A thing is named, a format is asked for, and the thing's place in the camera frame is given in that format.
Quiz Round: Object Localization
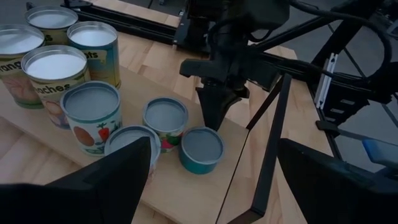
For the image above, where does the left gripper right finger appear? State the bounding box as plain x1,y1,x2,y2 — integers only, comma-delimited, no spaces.
277,138,398,224

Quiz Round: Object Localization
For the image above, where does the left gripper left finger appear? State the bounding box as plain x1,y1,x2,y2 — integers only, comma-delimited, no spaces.
0,136,152,224

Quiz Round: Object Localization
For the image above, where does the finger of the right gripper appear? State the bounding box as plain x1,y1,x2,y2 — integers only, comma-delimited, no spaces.
196,88,242,131

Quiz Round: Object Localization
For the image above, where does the teal tuna can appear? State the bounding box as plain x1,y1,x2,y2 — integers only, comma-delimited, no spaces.
178,126,225,175

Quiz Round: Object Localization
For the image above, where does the green peas can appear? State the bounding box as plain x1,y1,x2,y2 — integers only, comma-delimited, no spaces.
142,96,189,153

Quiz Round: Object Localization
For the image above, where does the short can tomato label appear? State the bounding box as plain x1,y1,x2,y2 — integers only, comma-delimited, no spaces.
104,124,162,184

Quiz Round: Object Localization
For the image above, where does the mixed vegetables can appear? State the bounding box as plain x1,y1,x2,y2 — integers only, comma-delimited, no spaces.
60,80,123,156

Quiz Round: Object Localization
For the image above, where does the tall can peaches label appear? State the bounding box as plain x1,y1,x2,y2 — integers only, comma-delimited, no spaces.
21,45,91,130

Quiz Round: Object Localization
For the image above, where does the tall can carrots label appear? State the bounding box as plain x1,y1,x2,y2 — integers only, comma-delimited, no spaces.
67,21,122,90

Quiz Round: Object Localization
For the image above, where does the tall can oranges label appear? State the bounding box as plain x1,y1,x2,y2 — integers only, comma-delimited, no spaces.
0,24,46,110

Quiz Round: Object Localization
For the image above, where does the tall can yellow-green label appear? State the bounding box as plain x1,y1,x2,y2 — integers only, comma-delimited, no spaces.
24,5,79,46

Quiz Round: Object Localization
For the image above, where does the black-framed wooden shelf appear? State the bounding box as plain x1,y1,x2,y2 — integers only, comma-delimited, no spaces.
0,63,293,224

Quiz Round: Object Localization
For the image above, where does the blue plastic clamp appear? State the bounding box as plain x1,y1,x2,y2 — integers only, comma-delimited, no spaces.
362,138,398,175

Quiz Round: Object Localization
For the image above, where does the white metal bracket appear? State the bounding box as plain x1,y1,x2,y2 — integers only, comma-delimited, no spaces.
313,52,338,110

